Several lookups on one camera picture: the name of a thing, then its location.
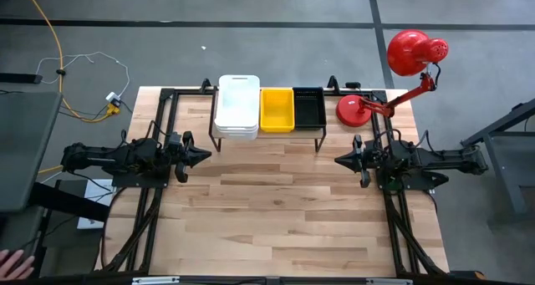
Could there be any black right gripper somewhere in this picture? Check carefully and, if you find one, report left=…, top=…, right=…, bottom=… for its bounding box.
left=334, top=135, right=380, bottom=189

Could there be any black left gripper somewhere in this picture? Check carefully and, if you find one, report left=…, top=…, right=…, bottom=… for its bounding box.
left=166, top=130, right=212, bottom=184

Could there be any black plastic basket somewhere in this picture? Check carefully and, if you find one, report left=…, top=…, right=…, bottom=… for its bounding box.
left=292, top=87, right=328, bottom=131

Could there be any yellow plastic basket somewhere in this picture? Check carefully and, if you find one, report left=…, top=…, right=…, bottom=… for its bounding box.
left=259, top=88, right=296, bottom=135

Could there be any white paper sheet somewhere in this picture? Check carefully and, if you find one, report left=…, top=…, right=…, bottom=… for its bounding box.
left=77, top=178, right=115, bottom=231

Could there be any red desk lamp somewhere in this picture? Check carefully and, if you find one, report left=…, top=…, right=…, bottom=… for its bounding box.
left=335, top=28, right=450, bottom=128

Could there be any grey metal table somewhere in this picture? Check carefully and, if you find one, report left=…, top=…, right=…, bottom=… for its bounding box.
left=461, top=97, right=535, bottom=219

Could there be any dark grey desk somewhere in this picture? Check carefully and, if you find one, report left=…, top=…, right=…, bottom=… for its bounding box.
left=0, top=91, right=64, bottom=214

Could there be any person's hand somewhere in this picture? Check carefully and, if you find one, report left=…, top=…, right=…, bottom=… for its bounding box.
left=0, top=248, right=36, bottom=281

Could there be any wooden shelf with black frame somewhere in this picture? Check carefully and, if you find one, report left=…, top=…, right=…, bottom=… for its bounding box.
left=207, top=86, right=328, bottom=154

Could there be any black aluminium rig frame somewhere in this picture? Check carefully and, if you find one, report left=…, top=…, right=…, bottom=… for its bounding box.
left=94, top=75, right=451, bottom=285

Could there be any thin white cable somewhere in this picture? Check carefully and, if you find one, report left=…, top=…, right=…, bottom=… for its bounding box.
left=35, top=51, right=131, bottom=99

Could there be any silver metal bracket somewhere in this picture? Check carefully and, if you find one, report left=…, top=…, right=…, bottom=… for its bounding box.
left=132, top=276, right=181, bottom=285
left=366, top=277, right=414, bottom=285

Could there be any black floor cable cover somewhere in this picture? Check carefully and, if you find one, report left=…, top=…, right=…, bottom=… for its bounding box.
left=0, top=73, right=43, bottom=84

